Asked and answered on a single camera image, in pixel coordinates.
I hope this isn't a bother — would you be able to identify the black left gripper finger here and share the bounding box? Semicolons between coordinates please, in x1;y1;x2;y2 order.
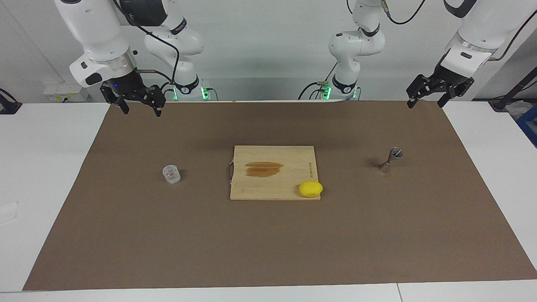
437;78;475;108
406;75;437;109

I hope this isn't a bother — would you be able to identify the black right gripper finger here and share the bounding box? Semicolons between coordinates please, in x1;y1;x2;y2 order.
100;83;130;115
141;85;167;118

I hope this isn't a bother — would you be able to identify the metal jigger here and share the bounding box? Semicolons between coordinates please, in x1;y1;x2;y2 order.
379;147;404;176

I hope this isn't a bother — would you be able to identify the clear glass cup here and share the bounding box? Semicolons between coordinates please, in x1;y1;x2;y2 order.
162;165;181;184

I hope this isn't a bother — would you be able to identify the black stand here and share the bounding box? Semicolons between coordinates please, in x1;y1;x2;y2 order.
489;67;537;112

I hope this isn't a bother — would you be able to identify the brown table mat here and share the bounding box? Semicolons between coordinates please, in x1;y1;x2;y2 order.
23;100;537;291

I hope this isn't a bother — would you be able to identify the wooden cutting board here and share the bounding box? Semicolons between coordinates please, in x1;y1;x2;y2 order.
227;145;321;201

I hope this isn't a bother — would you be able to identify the yellow lemon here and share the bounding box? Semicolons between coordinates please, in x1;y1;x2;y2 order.
299;181;324;198

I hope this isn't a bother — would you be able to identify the white tape patch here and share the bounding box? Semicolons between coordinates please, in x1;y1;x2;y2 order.
0;201;19;224

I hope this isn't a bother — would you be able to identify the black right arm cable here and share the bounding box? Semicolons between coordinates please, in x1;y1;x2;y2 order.
112;0;182;91

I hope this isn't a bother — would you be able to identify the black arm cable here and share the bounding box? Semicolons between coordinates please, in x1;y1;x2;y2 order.
347;0;537;61
112;0;182;91

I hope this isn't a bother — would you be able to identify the white wall socket box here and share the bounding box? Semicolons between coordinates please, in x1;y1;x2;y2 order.
43;82;89;102

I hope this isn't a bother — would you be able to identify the black right base cable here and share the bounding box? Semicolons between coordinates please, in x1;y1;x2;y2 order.
159;82;219;101

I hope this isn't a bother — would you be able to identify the black base cable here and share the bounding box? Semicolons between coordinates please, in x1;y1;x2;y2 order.
159;82;219;101
299;63;337;100

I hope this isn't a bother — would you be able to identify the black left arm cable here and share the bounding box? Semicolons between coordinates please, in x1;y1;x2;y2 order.
347;0;537;61

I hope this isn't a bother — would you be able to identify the black clamp mount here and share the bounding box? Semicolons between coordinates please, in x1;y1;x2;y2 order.
0;88;22;115

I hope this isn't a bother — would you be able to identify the black left base cable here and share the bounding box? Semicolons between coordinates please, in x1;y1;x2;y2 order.
299;63;337;100

